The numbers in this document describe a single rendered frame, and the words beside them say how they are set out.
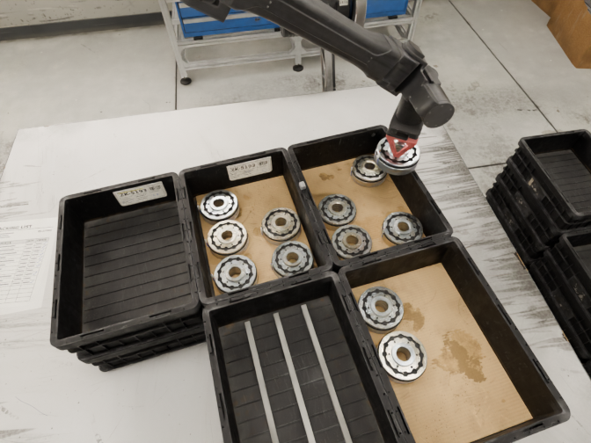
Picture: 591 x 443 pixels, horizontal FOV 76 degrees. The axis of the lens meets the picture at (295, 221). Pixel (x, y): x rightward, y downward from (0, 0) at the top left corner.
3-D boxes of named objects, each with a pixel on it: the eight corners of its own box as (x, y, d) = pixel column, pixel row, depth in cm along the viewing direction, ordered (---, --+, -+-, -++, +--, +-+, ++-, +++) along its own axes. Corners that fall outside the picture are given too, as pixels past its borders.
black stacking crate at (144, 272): (82, 223, 106) (61, 199, 96) (187, 198, 110) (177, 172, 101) (79, 364, 84) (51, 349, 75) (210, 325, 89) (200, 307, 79)
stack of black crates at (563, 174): (476, 204, 190) (518, 137, 153) (531, 195, 192) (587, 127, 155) (515, 274, 168) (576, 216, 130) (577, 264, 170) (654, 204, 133)
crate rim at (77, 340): (63, 202, 98) (59, 197, 96) (179, 176, 102) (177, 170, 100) (54, 352, 76) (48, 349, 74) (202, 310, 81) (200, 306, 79)
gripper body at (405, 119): (426, 112, 84) (437, 83, 78) (416, 141, 79) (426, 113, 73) (398, 105, 86) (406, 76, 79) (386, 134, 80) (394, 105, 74)
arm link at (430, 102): (404, 35, 67) (371, 73, 72) (428, 74, 61) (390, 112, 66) (444, 65, 74) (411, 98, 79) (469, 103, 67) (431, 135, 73)
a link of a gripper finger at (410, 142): (415, 147, 89) (426, 115, 82) (408, 167, 86) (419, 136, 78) (387, 139, 91) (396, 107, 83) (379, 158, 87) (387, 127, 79)
